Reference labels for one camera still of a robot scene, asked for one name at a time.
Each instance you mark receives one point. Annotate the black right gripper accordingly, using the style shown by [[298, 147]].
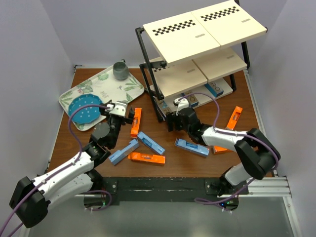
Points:
[[171, 118]]

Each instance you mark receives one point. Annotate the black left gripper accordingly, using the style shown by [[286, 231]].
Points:
[[128, 120]]

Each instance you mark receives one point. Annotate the silver toothpaste box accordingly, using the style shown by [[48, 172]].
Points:
[[214, 89], [193, 101], [164, 108]]

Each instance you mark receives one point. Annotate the blue toothpaste box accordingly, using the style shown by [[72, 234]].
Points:
[[119, 155], [193, 148], [150, 143]]

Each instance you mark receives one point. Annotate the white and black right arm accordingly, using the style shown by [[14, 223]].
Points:
[[256, 153]]

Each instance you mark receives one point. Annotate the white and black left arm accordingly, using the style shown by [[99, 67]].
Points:
[[33, 198]]

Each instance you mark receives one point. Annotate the three-tier cream shelf rack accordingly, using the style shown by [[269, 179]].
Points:
[[188, 50]]

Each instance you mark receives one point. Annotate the orange toothpaste box upright left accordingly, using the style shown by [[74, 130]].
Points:
[[136, 123]]

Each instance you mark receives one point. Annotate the orange toothpaste box bottom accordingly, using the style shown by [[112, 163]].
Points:
[[135, 156]]

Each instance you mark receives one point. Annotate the orange toothpaste box right lower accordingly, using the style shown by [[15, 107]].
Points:
[[220, 150]]

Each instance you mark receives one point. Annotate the leaf-patterned white tray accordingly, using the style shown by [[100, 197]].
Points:
[[105, 86]]

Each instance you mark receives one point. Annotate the teal dotted plate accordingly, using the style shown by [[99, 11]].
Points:
[[87, 114]]

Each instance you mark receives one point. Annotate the grey ceramic cup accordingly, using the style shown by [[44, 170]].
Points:
[[120, 70]]

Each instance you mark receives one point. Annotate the orange toothpaste box far right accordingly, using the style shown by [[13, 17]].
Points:
[[234, 118]]

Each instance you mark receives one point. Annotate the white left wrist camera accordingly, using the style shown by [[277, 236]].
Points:
[[118, 108]]

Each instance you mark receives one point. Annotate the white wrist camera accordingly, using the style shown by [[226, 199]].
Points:
[[181, 103], [118, 108]]

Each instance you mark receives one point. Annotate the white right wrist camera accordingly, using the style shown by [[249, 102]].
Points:
[[181, 103]]

